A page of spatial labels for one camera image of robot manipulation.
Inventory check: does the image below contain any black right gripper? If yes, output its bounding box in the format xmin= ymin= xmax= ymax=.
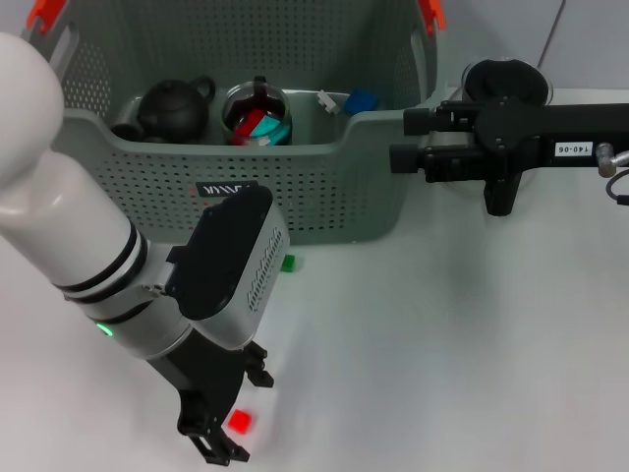
xmin=390 ymin=95 xmax=629 ymax=185

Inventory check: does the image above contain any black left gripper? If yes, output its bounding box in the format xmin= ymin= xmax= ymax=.
xmin=145 ymin=326 xmax=275 ymax=467

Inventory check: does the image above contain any small red square brick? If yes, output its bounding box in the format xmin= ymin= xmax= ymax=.
xmin=228 ymin=408 xmax=255 ymax=435

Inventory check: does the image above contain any blue square toy brick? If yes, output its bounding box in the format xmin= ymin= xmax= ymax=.
xmin=343 ymin=88 xmax=380 ymax=115

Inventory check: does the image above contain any clear translucent toy brick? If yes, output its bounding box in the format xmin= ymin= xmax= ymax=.
xmin=316 ymin=88 xmax=341 ymax=115

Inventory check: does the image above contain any glass teacup black sleeve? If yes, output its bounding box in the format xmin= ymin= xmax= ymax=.
xmin=220 ymin=76 xmax=295 ymax=147
xmin=116 ymin=97 xmax=143 ymax=127

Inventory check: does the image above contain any teal square toy brick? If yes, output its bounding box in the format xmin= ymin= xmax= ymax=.
xmin=254 ymin=116 xmax=292 ymax=147

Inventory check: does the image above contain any dark red arch brick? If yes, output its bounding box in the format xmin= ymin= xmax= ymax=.
xmin=229 ymin=110 xmax=269 ymax=147

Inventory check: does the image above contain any grey perforated storage bin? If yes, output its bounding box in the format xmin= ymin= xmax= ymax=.
xmin=22 ymin=0 xmax=448 ymax=247

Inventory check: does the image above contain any black clay teapot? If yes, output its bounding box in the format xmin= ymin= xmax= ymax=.
xmin=136 ymin=76 xmax=217 ymax=145

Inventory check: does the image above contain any glass pitcher black lid handle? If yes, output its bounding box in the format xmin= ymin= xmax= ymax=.
xmin=426 ymin=57 xmax=555 ymax=217

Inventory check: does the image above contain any orange bin handle clip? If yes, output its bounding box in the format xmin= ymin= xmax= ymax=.
xmin=417 ymin=0 xmax=447 ymax=34
xmin=27 ymin=0 xmax=68 ymax=33

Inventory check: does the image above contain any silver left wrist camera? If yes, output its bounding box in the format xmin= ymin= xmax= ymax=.
xmin=165 ymin=185 xmax=292 ymax=351

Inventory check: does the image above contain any right gripper cable with plug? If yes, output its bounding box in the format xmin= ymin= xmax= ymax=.
xmin=595 ymin=142 xmax=629 ymax=207

